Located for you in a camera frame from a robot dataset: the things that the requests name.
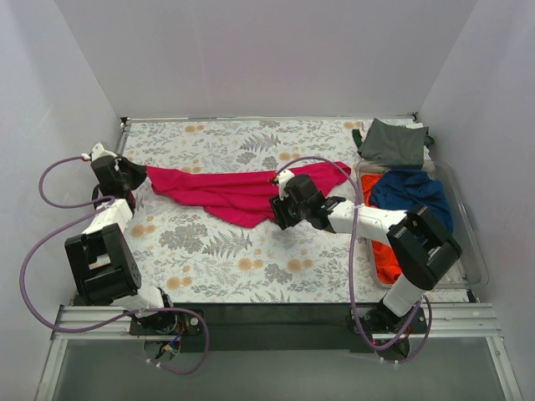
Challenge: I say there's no pink t-shirt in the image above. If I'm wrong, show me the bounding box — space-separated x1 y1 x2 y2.
145 160 353 229

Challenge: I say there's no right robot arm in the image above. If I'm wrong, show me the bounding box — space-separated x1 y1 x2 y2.
270 170 462 332

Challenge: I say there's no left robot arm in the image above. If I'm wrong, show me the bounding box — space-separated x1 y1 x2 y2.
64 143 178 334

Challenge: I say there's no floral patterned table mat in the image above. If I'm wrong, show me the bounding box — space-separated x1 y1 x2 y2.
104 119 385 303

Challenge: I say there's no blue t-shirt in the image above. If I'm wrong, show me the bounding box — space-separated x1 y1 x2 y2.
369 169 454 234

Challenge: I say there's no orange t-shirt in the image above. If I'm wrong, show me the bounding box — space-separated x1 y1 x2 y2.
361 174 402 284

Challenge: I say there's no grey folded t-shirt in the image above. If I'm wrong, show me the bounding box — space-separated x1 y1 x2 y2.
359 118 428 168

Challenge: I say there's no clear plastic bin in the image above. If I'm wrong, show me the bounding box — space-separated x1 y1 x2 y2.
354 160 488 291

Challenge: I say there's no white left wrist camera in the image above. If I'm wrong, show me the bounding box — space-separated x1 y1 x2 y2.
80 142 117 162

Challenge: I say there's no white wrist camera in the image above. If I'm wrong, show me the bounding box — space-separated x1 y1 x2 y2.
273 169 295 200
80 142 117 162

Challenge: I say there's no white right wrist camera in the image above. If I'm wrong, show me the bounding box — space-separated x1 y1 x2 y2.
273 169 295 200

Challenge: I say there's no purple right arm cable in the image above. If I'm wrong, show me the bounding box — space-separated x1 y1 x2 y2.
275 156 434 364

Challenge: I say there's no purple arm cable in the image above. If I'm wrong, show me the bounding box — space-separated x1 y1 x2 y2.
275 156 434 364
19 155 210 376

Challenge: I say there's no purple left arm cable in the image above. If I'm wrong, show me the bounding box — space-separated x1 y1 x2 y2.
19 155 210 376

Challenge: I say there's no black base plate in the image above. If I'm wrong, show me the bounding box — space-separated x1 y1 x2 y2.
129 303 428 358

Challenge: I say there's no aluminium front rail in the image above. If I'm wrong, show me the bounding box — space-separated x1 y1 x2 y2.
56 302 502 339

